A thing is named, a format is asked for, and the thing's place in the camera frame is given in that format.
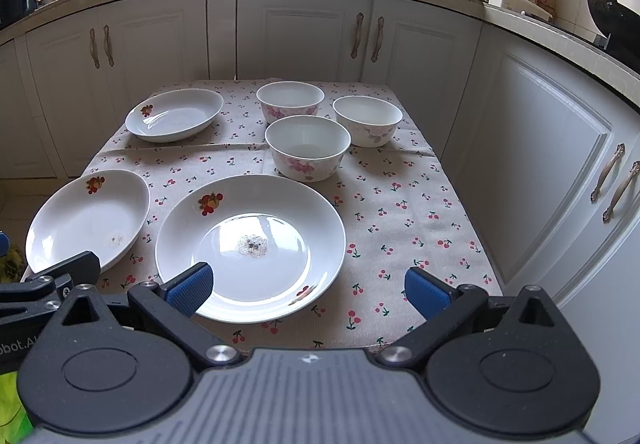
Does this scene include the large white fruit plate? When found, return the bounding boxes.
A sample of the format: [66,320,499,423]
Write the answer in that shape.
[155,174,347,325]

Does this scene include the white floral bowl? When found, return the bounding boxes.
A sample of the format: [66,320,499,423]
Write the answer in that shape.
[265,115,352,183]

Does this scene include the white kitchen cabinets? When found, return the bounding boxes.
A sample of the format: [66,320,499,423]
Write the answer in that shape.
[1,0,639,443]

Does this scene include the cherry print tablecloth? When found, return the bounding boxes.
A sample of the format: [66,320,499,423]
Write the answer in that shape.
[83,81,500,353]

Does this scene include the green plastic bag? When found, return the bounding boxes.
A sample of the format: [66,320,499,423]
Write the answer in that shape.
[0,372,32,444]

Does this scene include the white rectangular tray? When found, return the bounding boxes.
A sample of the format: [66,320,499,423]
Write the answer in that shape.
[488,0,552,22]

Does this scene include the black wok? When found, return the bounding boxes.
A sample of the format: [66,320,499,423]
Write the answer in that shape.
[587,0,639,57]

